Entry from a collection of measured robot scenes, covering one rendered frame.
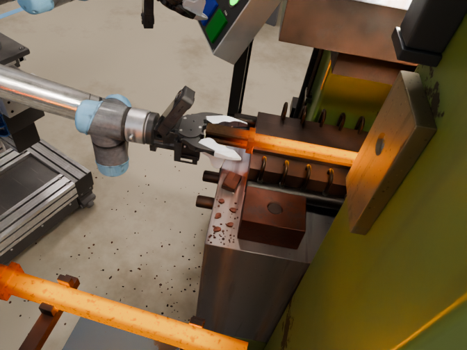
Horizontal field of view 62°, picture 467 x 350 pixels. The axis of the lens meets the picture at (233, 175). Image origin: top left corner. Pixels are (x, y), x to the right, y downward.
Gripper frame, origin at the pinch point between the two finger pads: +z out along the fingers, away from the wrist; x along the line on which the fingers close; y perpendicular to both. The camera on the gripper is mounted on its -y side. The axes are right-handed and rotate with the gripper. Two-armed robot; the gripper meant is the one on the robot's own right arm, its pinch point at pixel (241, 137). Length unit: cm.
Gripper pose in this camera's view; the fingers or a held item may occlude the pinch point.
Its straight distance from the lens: 83.0
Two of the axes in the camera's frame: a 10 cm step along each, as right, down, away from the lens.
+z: 9.8, 1.8, -0.1
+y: -1.2, 6.6, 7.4
